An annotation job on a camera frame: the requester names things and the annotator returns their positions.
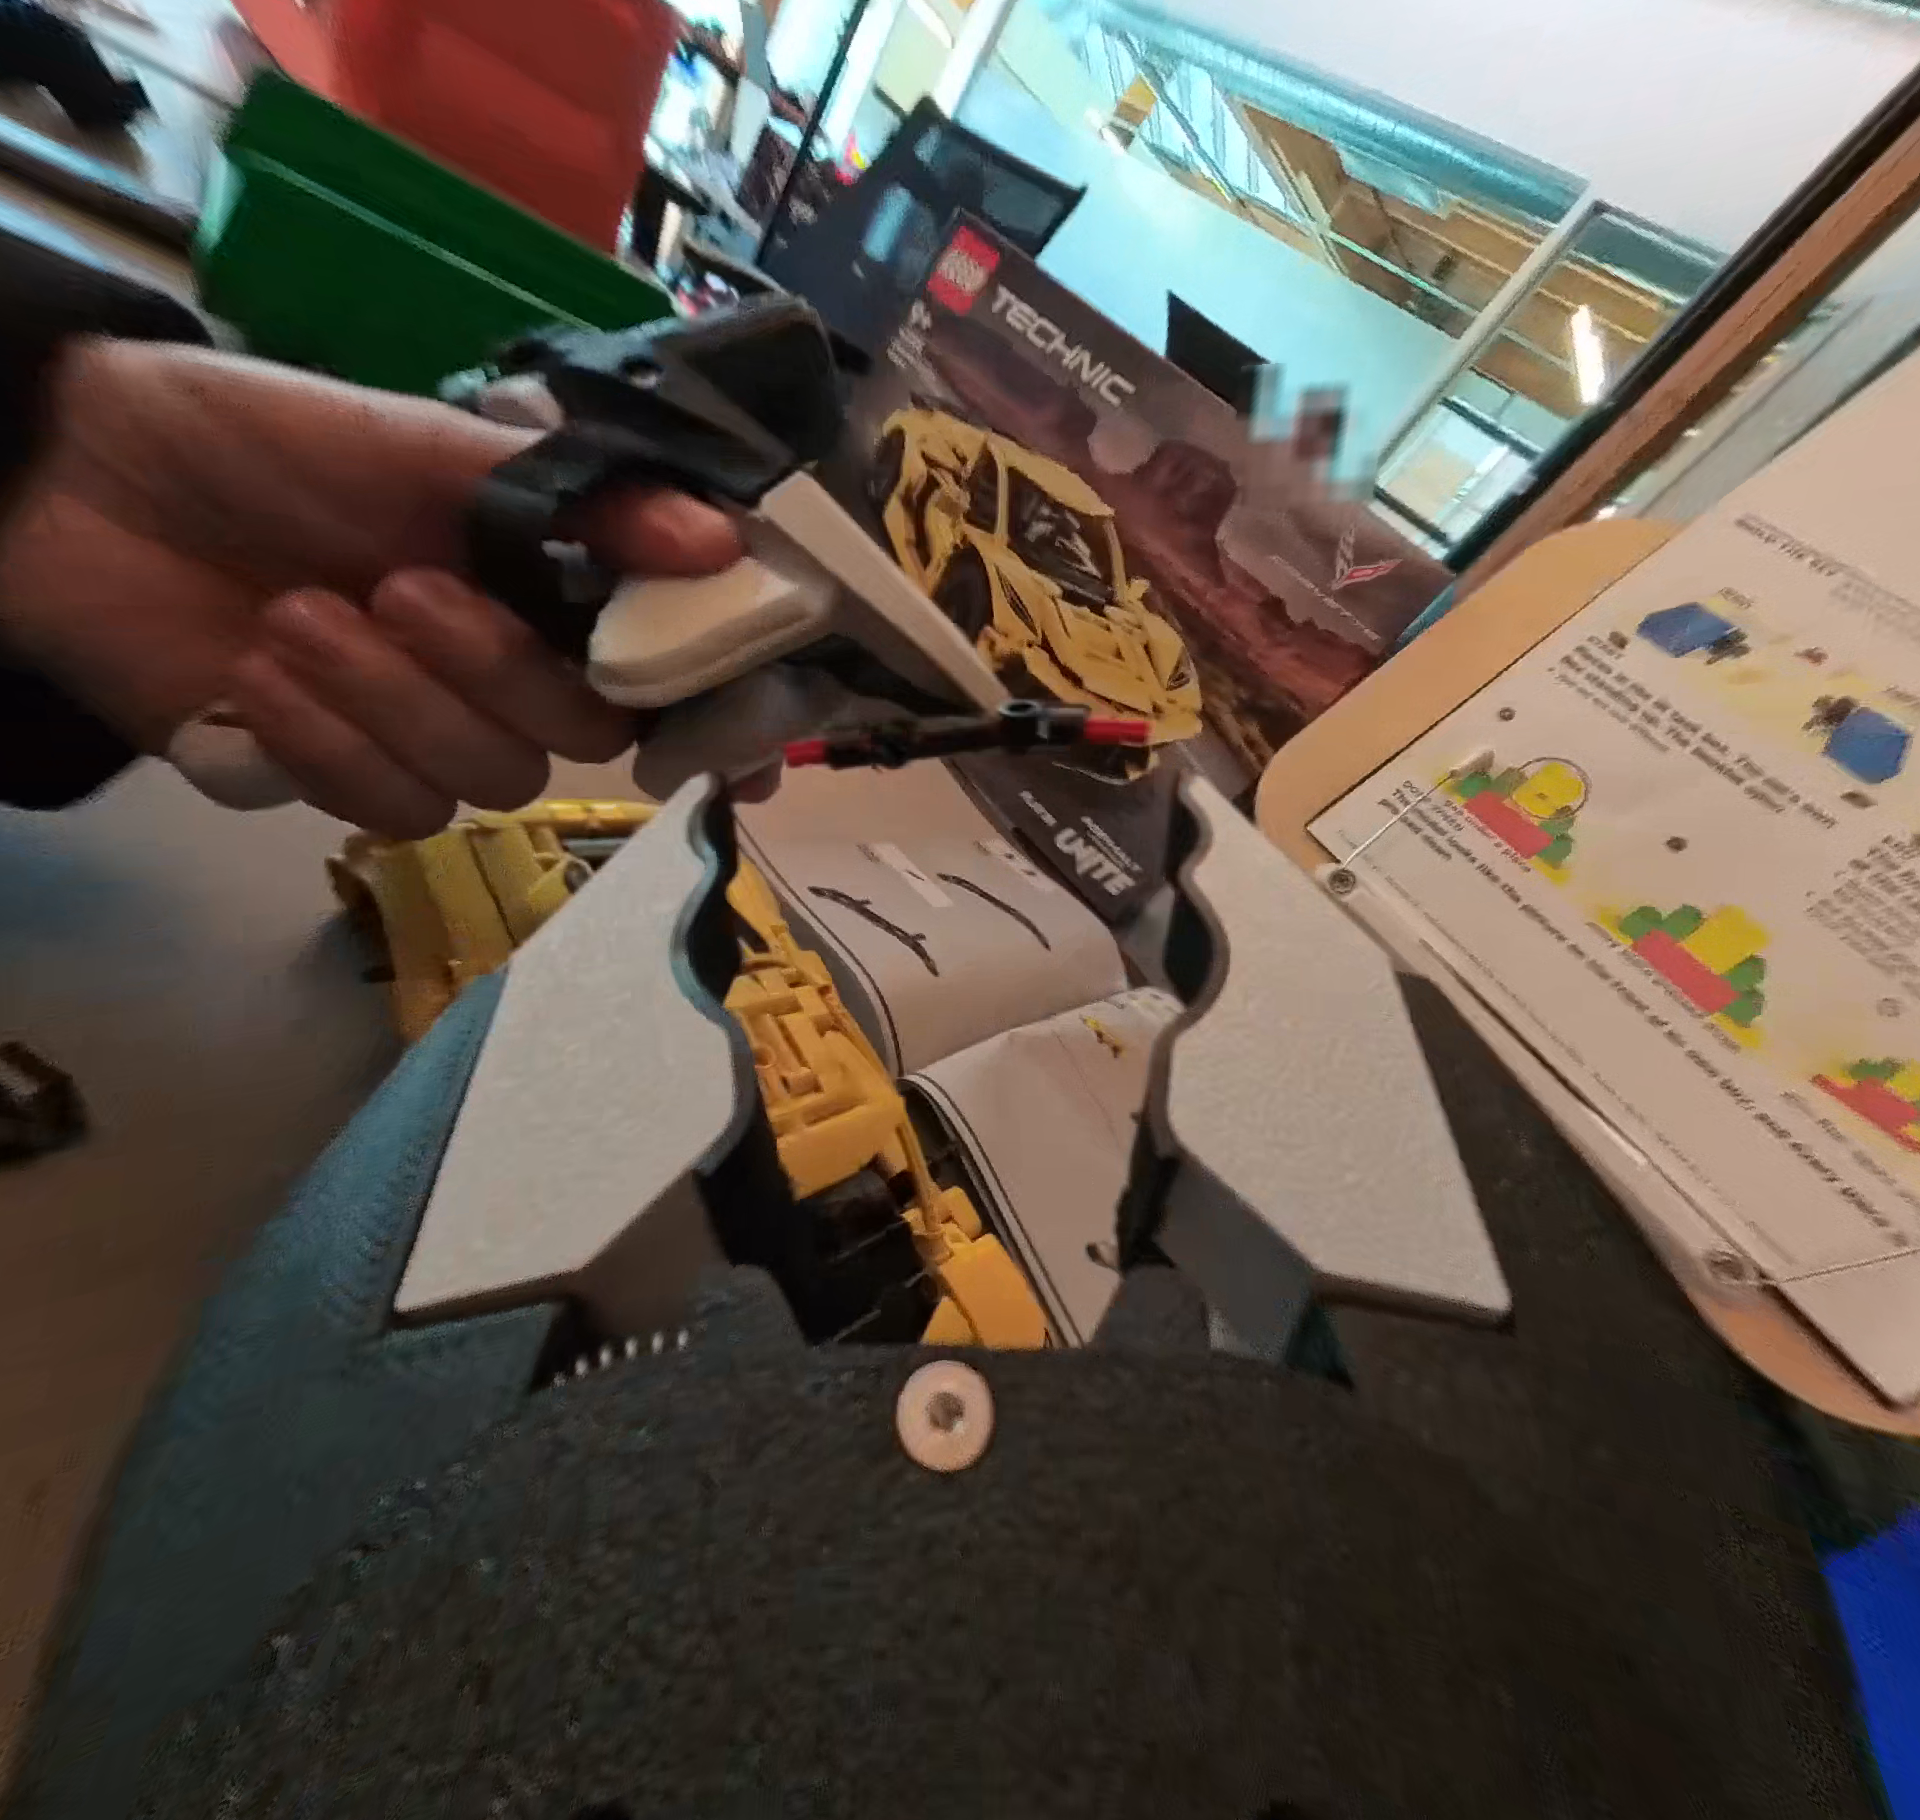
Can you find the red plastic bin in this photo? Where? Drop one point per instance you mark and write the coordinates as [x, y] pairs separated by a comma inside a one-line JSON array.
[[496, 49]]

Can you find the person's left hand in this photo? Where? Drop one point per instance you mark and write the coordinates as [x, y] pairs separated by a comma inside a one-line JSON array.
[[224, 531]]

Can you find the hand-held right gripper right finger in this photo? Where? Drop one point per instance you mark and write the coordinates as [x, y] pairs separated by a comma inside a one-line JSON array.
[[1320, 1116]]

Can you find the car set box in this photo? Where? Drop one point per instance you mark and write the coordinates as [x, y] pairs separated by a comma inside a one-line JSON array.
[[1200, 561]]

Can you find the black desk monitor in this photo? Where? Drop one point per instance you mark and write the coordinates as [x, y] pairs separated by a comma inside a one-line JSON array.
[[1216, 352]]

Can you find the blue plastic bin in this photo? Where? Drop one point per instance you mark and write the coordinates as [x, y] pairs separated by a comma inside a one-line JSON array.
[[1875, 1627]]

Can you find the black office chair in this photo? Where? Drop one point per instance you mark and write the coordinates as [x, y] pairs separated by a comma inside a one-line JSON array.
[[975, 185]]

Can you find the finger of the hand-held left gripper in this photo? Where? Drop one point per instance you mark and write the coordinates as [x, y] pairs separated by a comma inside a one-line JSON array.
[[885, 605], [719, 748]]

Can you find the printed instruction sheet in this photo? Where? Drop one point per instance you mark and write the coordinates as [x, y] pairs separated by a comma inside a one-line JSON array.
[[1649, 859]]

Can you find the yellow brick car model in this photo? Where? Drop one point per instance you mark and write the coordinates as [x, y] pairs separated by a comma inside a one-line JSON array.
[[466, 875]]

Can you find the small black round piece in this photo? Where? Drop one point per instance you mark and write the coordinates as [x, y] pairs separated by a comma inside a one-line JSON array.
[[36, 1101]]

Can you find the green plastic bin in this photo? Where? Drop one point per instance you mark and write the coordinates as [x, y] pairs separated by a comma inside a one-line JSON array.
[[374, 277]]

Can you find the open instruction booklet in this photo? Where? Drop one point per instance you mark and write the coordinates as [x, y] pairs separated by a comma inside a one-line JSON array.
[[975, 922]]

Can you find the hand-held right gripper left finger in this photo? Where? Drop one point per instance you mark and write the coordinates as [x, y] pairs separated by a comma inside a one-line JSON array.
[[586, 1101]]

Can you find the grey desk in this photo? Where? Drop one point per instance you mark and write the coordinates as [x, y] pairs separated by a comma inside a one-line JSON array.
[[180, 952]]

